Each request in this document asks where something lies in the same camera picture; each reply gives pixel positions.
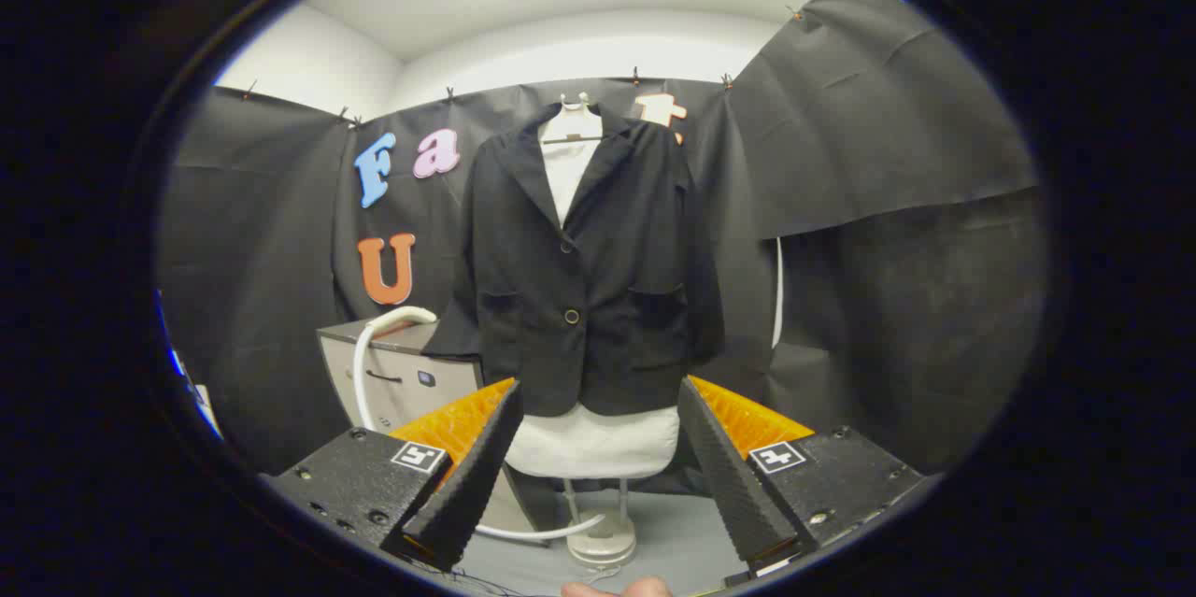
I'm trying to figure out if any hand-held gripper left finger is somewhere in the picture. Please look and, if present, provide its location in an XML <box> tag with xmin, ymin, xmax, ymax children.
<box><xmin>262</xmin><ymin>377</ymin><xmax>525</xmax><ymax>575</ymax></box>

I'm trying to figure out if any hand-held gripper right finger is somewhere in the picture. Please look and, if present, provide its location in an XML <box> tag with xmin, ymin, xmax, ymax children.
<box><xmin>676</xmin><ymin>376</ymin><xmax>926</xmax><ymax>575</ymax></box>

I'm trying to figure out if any white garment steamer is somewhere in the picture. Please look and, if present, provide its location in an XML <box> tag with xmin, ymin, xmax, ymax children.
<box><xmin>352</xmin><ymin>306</ymin><xmax>608</xmax><ymax>544</ymax></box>

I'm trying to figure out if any black buttoned jacket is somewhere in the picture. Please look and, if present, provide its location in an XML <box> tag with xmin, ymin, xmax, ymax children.
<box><xmin>422</xmin><ymin>102</ymin><xmax>726</xmax><ymax>419</ymax></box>

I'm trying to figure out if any grey cabinet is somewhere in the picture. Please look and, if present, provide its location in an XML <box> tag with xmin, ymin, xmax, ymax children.
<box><xmin>318</xmin><ymin>317</ymin><xmax>487</xmax><ymax>437</ymax></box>

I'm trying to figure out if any white mannequin torso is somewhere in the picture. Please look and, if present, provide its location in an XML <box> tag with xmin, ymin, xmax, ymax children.
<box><xmin>505</xmin><ymin>97</ymin><xmax>681</xmax><ymax>480</ymax></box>

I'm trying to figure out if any white mannequin stand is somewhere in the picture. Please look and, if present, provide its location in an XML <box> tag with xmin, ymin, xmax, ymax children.
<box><xmin>561</xmin><ymin>477</ymin><xmax>638</xmax><ymax>568</ymax></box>

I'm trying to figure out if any black backdrop cloth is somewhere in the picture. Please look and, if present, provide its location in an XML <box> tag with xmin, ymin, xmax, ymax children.
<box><xmin>157</xmin><ymin>0</ymin><xmax>1049</xmax><ymax>478</ymax></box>

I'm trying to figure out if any thin white cable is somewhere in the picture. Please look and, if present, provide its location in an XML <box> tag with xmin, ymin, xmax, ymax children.
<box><xmin>771</xmin><ymin>237</ymin><xmax>785</xmax><ymax>350</ymax></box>

